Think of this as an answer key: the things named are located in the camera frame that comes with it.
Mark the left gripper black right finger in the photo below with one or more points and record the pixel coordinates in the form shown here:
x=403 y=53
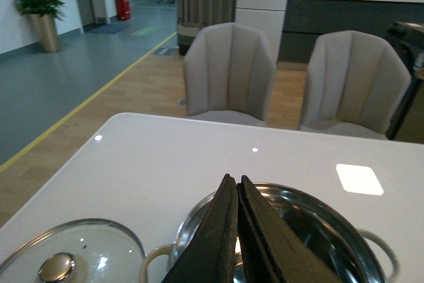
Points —
x=271 y=251

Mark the green potted plant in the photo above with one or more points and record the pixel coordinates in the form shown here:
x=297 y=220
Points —
x=54 y=8

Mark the left beige upholstered chair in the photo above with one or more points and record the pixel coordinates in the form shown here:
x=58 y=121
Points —
x=229 y=73

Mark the dark kitchen counter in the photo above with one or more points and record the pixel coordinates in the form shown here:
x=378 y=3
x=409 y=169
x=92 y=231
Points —
x=305 y=20

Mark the glass pot lid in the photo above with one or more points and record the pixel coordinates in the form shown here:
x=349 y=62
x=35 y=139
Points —
x=83 y=250

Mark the gold plant pot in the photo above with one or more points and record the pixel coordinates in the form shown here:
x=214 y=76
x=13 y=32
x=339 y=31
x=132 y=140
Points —
x=46 y=31

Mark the woven laundry basket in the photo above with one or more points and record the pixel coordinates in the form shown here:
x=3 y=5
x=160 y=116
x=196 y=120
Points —
x=186 y=33

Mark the right beige upholstered chair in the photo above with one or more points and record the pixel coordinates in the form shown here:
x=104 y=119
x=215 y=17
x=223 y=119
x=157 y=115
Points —
x=355 y=83

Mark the beige upholstered chair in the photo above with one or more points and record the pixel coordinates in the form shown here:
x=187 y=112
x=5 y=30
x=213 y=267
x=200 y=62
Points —
x=229 y=73
x=355 y=83

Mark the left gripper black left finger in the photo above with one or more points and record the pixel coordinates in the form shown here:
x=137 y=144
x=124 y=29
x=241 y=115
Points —
x=210 y=255

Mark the red cylindrical bin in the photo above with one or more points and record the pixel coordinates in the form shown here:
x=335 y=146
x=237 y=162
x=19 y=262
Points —
x=123 y=9

